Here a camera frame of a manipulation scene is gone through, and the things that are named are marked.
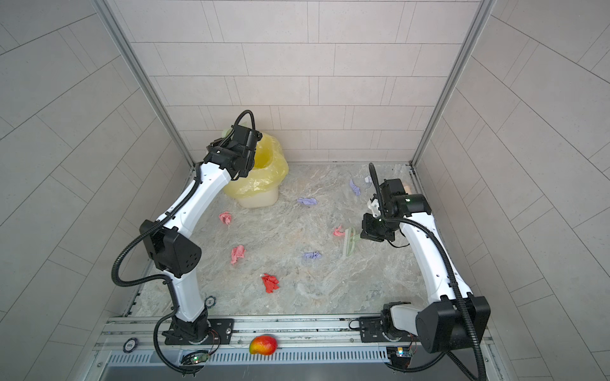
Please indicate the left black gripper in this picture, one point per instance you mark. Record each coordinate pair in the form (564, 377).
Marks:
(217, 148)

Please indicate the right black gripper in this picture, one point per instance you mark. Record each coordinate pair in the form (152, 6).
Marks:
(368, 232)

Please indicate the green white hand brush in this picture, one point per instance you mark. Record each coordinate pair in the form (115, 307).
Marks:
(352, 236)

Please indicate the pink paper scrap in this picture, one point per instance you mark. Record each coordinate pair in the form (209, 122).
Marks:
(339, 232)
(226, 218)
(237, 253)

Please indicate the white bin yellow bag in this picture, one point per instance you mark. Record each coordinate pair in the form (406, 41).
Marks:
(261, 187)

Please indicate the light green dustpan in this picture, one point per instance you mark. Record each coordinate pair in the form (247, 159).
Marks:
(228, 131)

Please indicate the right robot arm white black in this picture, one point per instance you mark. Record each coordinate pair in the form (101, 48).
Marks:
(453, 322)

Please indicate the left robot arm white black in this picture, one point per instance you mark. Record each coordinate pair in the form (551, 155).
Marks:
(168, 239)

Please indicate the purple paper scrap top right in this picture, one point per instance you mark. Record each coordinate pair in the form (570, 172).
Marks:
(357, 191)

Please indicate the purple paper scrap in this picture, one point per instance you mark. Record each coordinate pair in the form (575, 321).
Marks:
(307, 201)
(357, 191)
(312, 255)

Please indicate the purple paper scrap upper centre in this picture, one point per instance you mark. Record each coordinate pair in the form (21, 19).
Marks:
(307, 201)

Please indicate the red paper scrap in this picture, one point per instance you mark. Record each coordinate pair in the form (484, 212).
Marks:
(271, 283)

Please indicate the right circuit board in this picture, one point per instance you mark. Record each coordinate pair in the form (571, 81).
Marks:
(399, 357)

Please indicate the circuit board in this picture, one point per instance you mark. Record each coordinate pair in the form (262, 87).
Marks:
(399, 357)
(195, 358)

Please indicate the red yellow mango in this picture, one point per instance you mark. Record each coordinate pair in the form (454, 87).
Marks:
(264, 345)

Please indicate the left circuit board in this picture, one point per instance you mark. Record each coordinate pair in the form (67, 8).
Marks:
(195, 358)

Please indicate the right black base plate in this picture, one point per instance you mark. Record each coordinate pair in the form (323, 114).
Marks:
(376, 330)

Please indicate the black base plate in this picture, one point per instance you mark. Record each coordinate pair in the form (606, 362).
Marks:
(376, 330)
(224, 328)

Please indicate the aluminium rail frame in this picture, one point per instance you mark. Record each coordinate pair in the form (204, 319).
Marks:
(310, 347)

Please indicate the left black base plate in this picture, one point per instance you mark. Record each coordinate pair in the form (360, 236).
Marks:
(224, 328)

